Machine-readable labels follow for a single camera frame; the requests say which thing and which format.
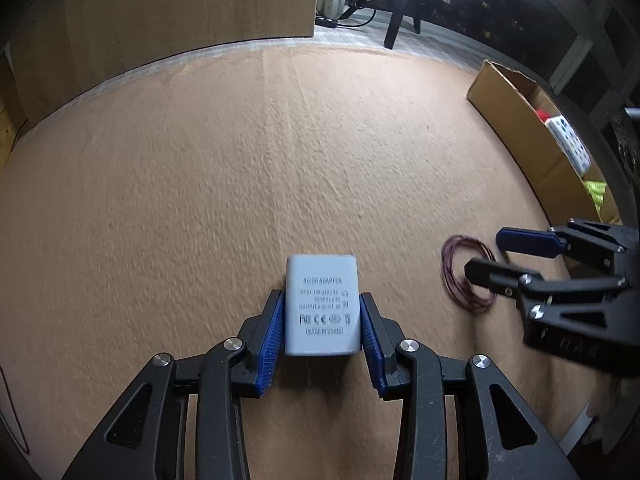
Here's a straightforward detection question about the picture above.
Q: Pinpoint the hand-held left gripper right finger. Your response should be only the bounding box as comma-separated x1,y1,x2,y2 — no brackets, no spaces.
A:
358,291,581,480

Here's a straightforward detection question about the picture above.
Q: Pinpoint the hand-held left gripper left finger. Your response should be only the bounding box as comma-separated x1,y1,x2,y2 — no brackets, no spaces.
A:
62,289,287,480

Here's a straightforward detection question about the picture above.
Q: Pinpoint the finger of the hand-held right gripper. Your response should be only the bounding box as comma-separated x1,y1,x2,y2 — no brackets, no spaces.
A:
496,219,640,271
465,258,631,330

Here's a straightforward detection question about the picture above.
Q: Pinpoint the dark wire loop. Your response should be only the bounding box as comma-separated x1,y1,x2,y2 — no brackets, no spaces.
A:
441,235,498,313

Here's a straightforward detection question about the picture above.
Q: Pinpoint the white power adapter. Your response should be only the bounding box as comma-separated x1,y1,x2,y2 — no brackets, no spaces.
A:
284,254,362,386

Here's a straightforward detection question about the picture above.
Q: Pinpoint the yellow shuttlecock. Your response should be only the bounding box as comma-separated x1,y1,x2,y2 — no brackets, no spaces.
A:
582,177,608,218

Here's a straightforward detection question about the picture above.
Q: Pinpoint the printed tissue packet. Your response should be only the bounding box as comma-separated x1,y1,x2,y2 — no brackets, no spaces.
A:
545,115,592,177

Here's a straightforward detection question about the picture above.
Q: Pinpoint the cardboard box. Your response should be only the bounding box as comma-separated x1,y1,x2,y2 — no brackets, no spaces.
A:
466,59,623,226

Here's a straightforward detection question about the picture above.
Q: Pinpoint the black tripod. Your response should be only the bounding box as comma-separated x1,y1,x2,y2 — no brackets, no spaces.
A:
345,0,431,51

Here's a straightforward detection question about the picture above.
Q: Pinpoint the large light wooden board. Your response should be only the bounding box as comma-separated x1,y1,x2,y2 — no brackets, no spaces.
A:
0,0,322,121

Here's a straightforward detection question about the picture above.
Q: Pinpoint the black coiled cable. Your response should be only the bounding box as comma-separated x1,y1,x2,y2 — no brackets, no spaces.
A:
336,5,378,28

